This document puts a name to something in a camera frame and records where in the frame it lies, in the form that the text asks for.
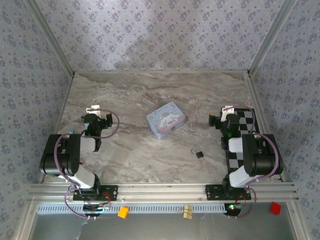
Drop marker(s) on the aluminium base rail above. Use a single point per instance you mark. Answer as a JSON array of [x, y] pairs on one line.
[[160, 192]]

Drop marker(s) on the red toy block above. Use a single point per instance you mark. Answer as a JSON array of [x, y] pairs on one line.
[[275, 208]]

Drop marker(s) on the small black padlock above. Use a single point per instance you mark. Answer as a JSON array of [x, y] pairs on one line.
[[199, 154]]

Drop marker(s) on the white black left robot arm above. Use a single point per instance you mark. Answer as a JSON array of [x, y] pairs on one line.
[[85, 177]]

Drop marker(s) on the orange toy block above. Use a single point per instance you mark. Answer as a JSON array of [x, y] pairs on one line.
[[123, 212]]

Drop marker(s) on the blue cartoon tin box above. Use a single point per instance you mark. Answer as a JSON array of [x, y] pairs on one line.
[[165, 120]]

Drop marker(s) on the beige toy block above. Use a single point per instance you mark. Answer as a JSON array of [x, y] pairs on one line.
[[188, 212]]

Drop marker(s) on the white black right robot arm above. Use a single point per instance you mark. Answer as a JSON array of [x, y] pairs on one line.
[[240, 176]]

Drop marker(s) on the aluminium frame post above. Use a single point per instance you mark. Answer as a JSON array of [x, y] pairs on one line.
[[272, 35], [52, 40]]

